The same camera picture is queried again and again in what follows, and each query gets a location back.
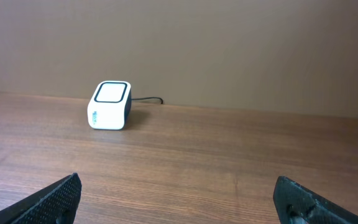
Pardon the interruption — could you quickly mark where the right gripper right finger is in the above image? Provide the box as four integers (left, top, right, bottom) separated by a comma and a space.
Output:
273, 176, 358, 224

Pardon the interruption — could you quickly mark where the white barcode scanner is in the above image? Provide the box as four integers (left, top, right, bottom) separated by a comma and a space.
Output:
87, 80, 132, 130

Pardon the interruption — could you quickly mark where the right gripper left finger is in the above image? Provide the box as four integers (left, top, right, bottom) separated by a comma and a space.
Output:
0, 173, 82, 224

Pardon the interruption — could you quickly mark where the black scanner cable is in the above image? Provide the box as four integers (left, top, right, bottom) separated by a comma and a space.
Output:
131, 96, 164, 105

